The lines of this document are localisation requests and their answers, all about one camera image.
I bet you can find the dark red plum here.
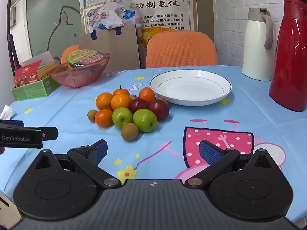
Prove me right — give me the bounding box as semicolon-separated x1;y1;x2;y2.
130;98;150;113

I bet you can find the white thermos jug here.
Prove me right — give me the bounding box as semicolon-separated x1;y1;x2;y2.
241;8;274;81

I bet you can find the dark red apple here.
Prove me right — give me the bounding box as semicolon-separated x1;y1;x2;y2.
148;99;170;121

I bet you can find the red snack packet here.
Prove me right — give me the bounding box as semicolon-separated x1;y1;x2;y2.
14;60;43;88

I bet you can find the blue cartoon printed tablecloth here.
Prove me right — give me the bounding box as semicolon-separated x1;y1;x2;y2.
0;66;307;230

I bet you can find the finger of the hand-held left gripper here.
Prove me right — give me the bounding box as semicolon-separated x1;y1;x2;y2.
41;127;59;141

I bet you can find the pink transparent bowl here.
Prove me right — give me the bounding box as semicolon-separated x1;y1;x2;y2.
50;53;111;89

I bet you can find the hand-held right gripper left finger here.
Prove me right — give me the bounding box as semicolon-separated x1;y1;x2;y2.
34;139;122;190

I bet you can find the beige framed wall poster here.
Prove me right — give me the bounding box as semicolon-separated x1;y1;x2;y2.
80;0;197;42

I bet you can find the black framed whiteboard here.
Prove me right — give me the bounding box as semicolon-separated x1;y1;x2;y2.
0;0;13;82

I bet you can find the white ceramic plate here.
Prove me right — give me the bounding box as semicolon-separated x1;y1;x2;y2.
150;69;233;106

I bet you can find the brown paper bag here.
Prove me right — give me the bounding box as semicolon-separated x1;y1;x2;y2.
79;25;142;73

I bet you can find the small orange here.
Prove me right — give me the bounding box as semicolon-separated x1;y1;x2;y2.
94;109;113;128

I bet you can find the green cardboard box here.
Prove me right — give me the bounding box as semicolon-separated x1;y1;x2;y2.
12;62;61;102

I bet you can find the green apple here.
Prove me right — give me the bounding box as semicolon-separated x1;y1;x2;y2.
133;109;158;133
112;107;133;129

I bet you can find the instant noodle cup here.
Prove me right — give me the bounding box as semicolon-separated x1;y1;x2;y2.
66;49;107;69

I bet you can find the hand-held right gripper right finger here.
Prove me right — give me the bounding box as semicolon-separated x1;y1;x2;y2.
185;140;275;189

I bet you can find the orange with stem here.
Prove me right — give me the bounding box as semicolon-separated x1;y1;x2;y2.
113;85;130;97

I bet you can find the white crumpled tissue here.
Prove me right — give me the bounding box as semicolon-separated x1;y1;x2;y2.
0;105;16;120

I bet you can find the floral cloth bag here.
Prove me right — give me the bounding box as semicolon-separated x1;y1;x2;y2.
87;0;143;30

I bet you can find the red thermos jug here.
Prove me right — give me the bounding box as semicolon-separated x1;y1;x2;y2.
269;0;307;112

